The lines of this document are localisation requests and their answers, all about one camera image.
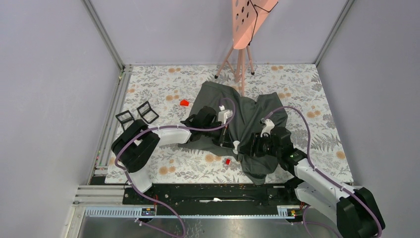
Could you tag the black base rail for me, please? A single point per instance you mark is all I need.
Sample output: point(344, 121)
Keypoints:
point(212, 200)

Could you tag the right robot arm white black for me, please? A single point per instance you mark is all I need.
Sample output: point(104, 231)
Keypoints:
point(353, 210)

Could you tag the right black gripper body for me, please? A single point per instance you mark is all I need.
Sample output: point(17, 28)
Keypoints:
point(264, 146)

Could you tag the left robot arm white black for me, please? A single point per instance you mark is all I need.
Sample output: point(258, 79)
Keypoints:
point(136, 144)

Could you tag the pink music stand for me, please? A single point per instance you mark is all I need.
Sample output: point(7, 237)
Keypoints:
point(247, 18)

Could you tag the red house-shaped toy block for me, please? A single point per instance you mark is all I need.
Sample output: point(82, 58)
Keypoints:
point(184, 103)

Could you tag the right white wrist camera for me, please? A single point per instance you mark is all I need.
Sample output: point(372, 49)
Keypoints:
point(267, 126)

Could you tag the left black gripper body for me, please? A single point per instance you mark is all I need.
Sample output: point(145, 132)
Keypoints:
point(218, 136)

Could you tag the black frame display box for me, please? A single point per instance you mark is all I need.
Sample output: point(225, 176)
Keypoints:
point(146, 113)
point(125, 118)

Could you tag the dark grey t-shirt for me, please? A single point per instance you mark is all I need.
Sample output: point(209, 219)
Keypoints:
point(247, 118)

